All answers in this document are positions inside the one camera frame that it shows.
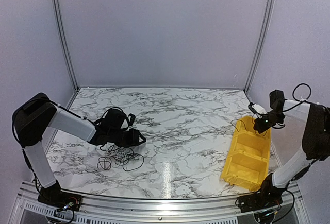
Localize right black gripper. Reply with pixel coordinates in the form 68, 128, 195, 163
253, 111, 285, 134

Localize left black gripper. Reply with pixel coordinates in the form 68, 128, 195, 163
109, 129, 146, 148

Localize thin black cable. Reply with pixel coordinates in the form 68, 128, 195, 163
230, 118, 256, 134

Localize cable pile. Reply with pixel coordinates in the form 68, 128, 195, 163
97, 144, 145, 172

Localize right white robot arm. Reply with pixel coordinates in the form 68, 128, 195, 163
253, 98, 329, 208

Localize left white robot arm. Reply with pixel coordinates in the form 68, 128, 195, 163
12, 92, 146, 206

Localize yellow plastic bin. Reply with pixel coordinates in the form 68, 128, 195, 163
220, 116, 272, 192

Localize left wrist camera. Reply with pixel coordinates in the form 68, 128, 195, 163
94, 107, 136, 134

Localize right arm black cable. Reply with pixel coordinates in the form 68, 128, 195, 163
273, 83, 320, 129

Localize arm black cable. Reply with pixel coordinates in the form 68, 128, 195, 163
273, 83, 320, 129
12, 100, 124, 145

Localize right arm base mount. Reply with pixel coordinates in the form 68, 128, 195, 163
235, 186, 285, 213

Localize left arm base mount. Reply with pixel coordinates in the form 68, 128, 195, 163
38, 181, 82, 211

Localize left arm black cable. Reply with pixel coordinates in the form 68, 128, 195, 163
12, 100, 124, 145

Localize aluminium front rail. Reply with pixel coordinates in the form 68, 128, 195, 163
10, 180, 305, 224

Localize right aluminium frame post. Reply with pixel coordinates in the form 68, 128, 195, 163
244, 0, 275, 95

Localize aluminium frame post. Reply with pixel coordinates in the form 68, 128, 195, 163
52, 0, 79, 92
244, 0, 275, 95

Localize left aluminium frame post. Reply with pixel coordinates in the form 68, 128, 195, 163
52, 0, 79, 92

